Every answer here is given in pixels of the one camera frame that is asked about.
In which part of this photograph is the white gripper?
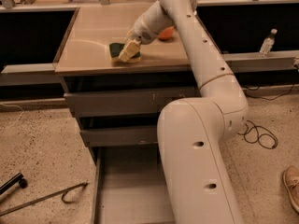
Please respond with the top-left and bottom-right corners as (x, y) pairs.
(118, 13), (163, 63)

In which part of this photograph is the green yellow sponge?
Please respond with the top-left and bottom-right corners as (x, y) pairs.
(109, 43), (141, 63)

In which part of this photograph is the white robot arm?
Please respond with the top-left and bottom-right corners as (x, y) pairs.
(119, 0), (249, 224)

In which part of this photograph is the grey top drawer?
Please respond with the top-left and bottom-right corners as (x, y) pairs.
(64, 87), (199, 118)

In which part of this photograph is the grey metal drawer cabinet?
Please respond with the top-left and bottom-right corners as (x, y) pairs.
(51, 2), (223, 224)

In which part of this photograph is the grey middle drawer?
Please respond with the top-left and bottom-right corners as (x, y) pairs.
(80, 126), (157, 147)

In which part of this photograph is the grey open bottom drawer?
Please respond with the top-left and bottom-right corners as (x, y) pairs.
(90, 145), (175, 224)

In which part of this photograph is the orange fruit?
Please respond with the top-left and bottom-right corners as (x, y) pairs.
(158, 26), (174, 41)

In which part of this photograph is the clear plastic water bottle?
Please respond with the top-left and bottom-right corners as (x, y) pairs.
(259, 29), (278, 57)

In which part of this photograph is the metal rod with hook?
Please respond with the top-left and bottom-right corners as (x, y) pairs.
(0, 182), (88, 217)

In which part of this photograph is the black caster wheel leg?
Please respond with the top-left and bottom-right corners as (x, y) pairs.
(0, 173), (27, 195)

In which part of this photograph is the tan shoe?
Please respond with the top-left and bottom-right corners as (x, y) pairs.
(283, 166), (299, 213)

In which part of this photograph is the grey metal left rail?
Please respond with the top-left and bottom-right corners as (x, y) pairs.
(0, 63), (60, 87)

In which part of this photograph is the black power adapter cable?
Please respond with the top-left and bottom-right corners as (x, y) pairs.
(237, 83), (297, 150)

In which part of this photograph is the grey metal side rail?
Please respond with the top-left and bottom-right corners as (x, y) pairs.
(223, 50), (299, 73)

